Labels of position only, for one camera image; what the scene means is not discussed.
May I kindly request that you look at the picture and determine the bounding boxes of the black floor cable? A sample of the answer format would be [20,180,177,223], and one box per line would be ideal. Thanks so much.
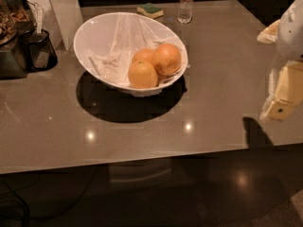
[0,167,98,227]

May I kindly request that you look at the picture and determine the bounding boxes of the white paper liner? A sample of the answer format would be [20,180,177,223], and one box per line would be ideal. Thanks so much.
[87,12,191,98]

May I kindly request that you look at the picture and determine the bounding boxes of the orange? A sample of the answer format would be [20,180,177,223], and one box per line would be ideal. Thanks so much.
[128,61,158,89]
[151,44,181,76]
[132,48,153,62]

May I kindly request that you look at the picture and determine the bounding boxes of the white tag stick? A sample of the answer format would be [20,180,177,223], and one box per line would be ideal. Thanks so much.
[34,3,44,34]

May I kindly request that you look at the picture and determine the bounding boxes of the clear plastic water bottle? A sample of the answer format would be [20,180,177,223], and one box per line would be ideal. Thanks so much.
[177,0,194,24]

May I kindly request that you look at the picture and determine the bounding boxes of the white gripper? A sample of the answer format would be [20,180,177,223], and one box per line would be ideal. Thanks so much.
[257,0,303,122]

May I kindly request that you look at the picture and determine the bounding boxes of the green yellow sponge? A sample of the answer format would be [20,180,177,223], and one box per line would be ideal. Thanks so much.
[136,3,164,19]

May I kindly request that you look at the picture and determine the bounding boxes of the white tilted bowl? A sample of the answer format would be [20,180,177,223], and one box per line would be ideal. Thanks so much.
[73,11,189,98]

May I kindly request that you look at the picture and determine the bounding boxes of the tray of nuts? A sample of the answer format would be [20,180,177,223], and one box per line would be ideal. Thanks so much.
[0,0,29,45]

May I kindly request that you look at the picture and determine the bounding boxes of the white board panel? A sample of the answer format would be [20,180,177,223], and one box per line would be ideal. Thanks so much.
[28,0,83,50]

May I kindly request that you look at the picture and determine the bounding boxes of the black mesh cup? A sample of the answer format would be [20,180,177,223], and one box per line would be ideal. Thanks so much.
[28,29,58,71]

